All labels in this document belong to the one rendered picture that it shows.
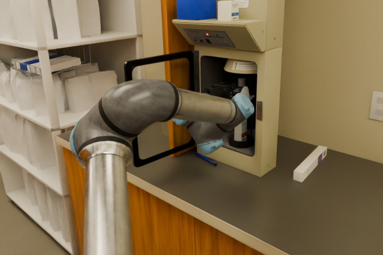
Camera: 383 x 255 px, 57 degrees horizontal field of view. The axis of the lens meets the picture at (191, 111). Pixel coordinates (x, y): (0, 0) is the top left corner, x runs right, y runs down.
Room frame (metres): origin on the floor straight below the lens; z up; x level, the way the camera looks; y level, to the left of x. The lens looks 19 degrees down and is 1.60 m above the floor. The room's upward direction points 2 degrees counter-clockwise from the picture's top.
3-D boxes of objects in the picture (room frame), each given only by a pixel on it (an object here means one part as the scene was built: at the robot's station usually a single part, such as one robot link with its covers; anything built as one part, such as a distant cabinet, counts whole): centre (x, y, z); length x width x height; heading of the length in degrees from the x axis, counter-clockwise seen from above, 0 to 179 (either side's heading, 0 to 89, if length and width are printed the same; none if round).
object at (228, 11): (1.19, -0.13, 1.54); 0.05 x 0.05 x 0.06; 55
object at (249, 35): (1.23, -0.09, 1.46); 0.32 x 0.11 x 0.10; 46
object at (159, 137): (1.26, 0.10, 1.19); 0.30 x 0.01 x 0.40; 131
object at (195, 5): (1.29, -0.03, 1.56); 0.10 x 0.10 x 0.09; 46
